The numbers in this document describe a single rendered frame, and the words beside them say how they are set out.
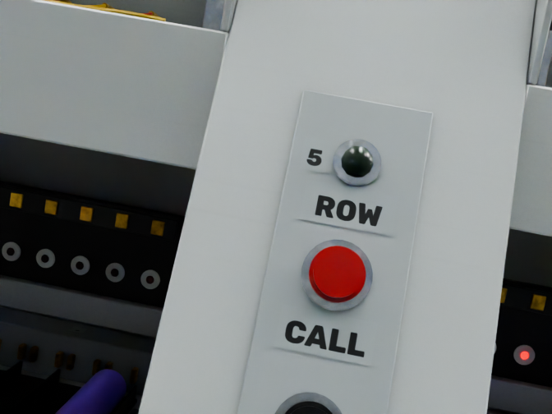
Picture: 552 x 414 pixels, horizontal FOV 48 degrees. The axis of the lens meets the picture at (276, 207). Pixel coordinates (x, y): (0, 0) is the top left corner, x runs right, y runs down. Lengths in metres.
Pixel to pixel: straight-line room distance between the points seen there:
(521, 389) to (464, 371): 0.18
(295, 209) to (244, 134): 0.03
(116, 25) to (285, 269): 0.10
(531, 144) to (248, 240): 0.09
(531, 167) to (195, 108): 0.11
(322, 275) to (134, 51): 0.09
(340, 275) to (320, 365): 0.03
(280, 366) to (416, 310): 0.04
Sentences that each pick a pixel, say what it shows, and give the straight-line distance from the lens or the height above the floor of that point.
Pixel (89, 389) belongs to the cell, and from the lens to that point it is 0.30.
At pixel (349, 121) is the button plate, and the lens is 0.19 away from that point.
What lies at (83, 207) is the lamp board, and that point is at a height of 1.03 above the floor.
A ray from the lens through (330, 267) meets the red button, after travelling 0.17.
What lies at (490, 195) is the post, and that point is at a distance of 0.19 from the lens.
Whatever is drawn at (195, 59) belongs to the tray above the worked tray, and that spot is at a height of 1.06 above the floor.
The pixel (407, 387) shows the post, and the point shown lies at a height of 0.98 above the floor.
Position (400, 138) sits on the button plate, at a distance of 0.19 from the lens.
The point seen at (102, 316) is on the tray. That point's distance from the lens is 0.37.
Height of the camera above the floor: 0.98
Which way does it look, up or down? 12 degrees up
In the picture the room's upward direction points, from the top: 12 degrees clockwise
